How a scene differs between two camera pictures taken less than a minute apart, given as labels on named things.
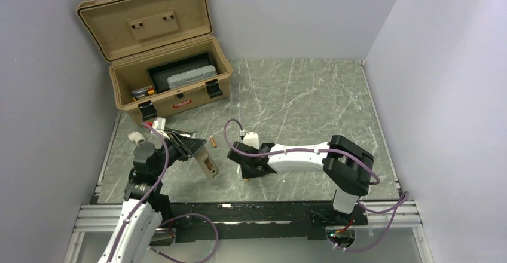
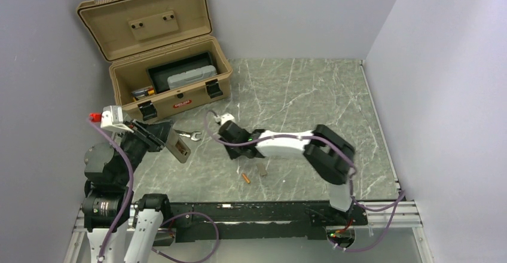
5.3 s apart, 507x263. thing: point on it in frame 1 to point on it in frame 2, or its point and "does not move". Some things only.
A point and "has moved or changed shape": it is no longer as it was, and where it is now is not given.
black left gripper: [186, 147] to [154, 135]
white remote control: [207, 163] has moved or changed shape
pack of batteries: [139, 94] does not move
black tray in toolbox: [159, 73] does not move
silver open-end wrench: [192, 134] does not move
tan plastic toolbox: [149, 27] does not move
